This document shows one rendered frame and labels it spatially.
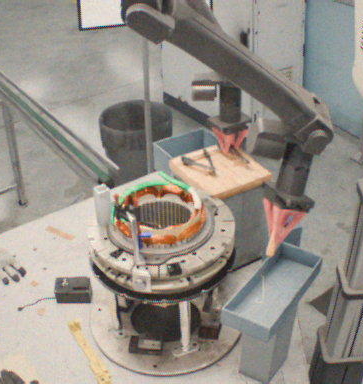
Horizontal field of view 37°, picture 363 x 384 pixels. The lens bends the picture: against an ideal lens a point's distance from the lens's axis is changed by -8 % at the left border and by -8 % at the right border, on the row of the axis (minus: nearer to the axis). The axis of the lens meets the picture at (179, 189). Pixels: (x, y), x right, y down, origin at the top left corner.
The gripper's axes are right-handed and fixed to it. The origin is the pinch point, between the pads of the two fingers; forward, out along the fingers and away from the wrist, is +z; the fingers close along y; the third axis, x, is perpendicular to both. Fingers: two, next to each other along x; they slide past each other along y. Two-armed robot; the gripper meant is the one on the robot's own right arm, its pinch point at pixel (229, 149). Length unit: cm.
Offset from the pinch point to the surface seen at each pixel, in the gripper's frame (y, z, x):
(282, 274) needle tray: 15.1, 6.6, 40.4
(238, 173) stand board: 2.5, 2.8, 7.2
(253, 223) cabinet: 0.1, 17.0, 11.6
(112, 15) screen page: -7, -19, -81
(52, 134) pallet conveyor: 16, 34, -100
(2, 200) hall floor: 30, 111, -183
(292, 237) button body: 3.1, 8.5, 30.2
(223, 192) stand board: 10.5, 3.0, 11.7
